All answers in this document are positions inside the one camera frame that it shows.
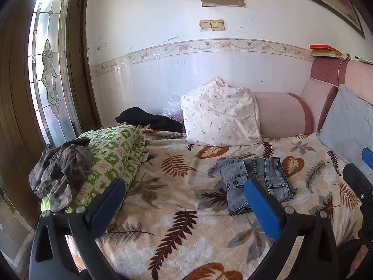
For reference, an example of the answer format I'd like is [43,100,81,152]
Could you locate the grey washed denim pants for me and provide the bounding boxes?
[217,157,296,216]

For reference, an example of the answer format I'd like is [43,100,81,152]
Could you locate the beige wall light switch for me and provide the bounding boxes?
[199,20,225,31]

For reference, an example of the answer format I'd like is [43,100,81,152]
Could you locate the pink maroon sofa backrest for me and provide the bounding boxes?
[301,58,373,132]

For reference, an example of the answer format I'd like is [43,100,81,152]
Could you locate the grey crumpled clothes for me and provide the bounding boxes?
[29,137,93,212]

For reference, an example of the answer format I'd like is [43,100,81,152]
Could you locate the black garment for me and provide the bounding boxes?
[115,107,183,133]

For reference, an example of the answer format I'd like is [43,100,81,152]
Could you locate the cream leaf pattern blanket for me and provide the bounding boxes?
[97,129,363,279]

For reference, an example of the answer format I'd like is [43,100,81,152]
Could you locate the green white patterned quilt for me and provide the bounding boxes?
[40,124,147,231]

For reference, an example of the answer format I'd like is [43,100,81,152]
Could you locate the white patterned pillow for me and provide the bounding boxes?
[181,77,262,147]

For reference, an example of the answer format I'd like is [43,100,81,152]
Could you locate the red book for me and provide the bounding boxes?
[309,44,338,52]

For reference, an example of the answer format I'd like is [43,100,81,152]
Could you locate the light blue quilted cushion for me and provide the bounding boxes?
[317,84,372,181]

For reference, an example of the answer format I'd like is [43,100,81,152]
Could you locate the clear purple plastic bag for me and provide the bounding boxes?
[160,94,184,124]

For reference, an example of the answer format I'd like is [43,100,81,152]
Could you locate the dark red sleeve forearm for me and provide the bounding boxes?
[338,239,372,279]

